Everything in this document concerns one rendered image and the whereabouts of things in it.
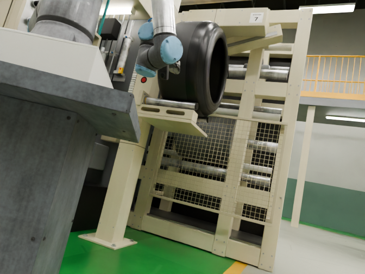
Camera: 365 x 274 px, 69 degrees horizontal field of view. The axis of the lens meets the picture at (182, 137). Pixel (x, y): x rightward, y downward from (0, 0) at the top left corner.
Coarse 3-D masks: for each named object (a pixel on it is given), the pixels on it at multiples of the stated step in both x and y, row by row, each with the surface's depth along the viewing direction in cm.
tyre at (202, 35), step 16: (176, 32) 155; (192, 32) 152; (208, 32) 152; (192, 48) 147; (208, 48) 149; (224, 48) 181; (192, 64) 147; (208, 64) 151; (224, 64) 189; (160, 80) 159; (176, 80) 153; (192, 80) 150; (208, 80) 154; (224, 80) 192; (176, 96) 159; (192, 96) 155; (208, 96) 160; (208, 112) 171
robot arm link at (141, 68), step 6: (144, 42) 110; (144, 48) 109; (138, 54) 111; (144, 54) 106; (138, 60) 109; (144, 60) 106; (138, 66) 108; (144, 66) 108; (150, 66) 106; (138, 72) 112; (144, 72) 110; (150, 72) 108
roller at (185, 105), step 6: (150, 102) 165; (156, 102) 164; (162, 102) 162; (168, 102) 161; (174, 102) 159; (180, 102) 158; (186, 102) 157; (192, 102) 156; (180, 108) 160; (186, 108) 157; (192, 108) 156
